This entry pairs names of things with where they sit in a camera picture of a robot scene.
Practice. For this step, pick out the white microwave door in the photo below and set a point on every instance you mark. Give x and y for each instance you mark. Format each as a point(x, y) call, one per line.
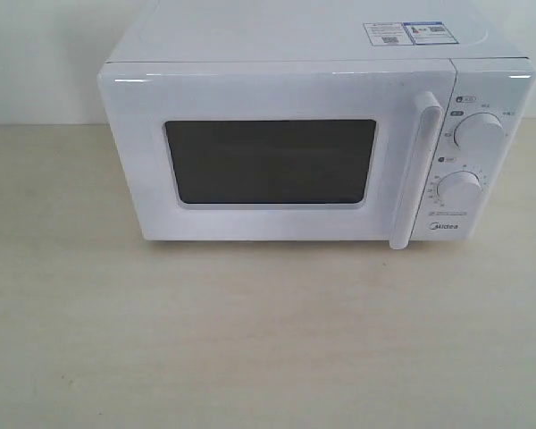
point(277, 150)

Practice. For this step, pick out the white Midea microwave body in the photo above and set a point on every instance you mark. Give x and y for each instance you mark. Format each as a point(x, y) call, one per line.
point(492, 75)

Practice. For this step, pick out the lower white timer knob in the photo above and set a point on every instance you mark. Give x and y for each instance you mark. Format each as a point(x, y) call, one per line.
point(459, 189)

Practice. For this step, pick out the blue white warning sticker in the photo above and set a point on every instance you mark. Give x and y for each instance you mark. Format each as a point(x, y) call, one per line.
point(409, 33)

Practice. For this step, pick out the upper white power knob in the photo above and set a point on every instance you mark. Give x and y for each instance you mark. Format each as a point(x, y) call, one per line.
point(478, 132)

